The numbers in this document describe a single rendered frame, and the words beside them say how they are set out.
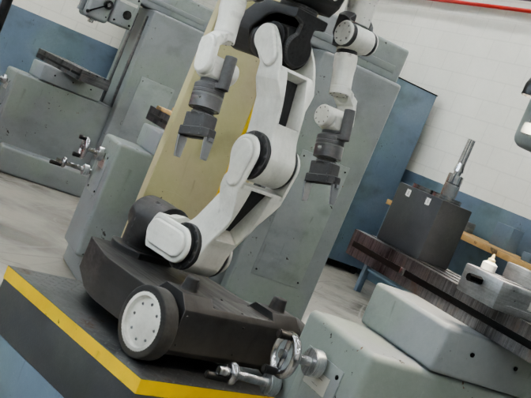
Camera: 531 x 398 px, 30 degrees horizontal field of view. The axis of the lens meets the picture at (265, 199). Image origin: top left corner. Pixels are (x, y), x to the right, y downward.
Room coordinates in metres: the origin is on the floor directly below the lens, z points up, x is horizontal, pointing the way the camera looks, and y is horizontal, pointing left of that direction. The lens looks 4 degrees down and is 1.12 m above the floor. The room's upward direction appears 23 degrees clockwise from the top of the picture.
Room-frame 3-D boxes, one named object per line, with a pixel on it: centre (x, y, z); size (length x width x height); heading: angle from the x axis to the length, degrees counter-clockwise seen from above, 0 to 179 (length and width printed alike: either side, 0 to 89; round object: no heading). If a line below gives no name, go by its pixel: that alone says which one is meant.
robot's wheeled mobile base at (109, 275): (2.96, 0.14, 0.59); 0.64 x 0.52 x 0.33; 44
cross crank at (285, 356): (2.37, -0.22, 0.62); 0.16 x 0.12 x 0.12; 119
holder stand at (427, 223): (2.98, -0.47, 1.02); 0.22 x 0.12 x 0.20; 31
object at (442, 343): (2.61, -0.66, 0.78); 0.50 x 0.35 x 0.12; 119
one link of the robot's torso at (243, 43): (2.99, 0.17, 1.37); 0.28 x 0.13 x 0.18; 44
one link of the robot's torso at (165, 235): (2.98, 0.16, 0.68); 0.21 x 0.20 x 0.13; 44
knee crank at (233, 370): (2.48, -0.13, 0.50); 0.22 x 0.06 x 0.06; 119
